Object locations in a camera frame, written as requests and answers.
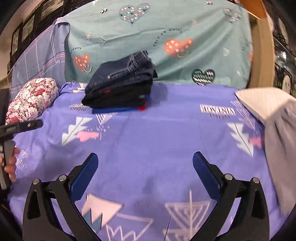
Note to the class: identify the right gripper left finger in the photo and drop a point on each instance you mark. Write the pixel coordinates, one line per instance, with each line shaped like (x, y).
(40, 221)

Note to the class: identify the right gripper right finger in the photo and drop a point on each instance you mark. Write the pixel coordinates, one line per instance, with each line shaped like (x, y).
(251, 221)

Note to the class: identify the dark blue denim jeans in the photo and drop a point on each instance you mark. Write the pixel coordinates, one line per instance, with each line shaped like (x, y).
(131, 69)

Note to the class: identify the person's left hand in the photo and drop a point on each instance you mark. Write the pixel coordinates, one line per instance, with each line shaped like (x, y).
(10, 167)

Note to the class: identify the red floral pillow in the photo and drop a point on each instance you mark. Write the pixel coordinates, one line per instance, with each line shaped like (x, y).
(32, 100)

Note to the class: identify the blue plaid pillow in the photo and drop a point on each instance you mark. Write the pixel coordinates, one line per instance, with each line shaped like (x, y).
(45, 57)

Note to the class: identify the folded blue garment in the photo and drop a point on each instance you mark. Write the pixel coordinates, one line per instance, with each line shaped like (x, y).
(118, 109)

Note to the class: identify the grey fleece blanket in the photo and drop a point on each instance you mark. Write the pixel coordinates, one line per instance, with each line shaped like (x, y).
(279, 143)

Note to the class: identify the purple patterned bed sheet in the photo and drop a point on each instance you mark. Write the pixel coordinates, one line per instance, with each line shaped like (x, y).
(145, 187)

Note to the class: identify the folded black garment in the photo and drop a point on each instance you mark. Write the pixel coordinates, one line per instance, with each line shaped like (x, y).
(129, 96)

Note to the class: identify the white quilted pillow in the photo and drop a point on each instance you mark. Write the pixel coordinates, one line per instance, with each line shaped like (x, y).
(263, 102)

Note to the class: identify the folded red garment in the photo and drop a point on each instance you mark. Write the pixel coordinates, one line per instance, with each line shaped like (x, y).
(143, 107)

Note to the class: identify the teal heart-print quilt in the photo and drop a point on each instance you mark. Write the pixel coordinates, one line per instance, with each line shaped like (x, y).
(206, 42)

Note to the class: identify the dark framed wall pictures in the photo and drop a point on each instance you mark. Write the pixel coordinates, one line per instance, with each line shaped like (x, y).
(36, 21)

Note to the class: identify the wooden bed post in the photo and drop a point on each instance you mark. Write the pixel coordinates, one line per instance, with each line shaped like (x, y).
(263, 63)

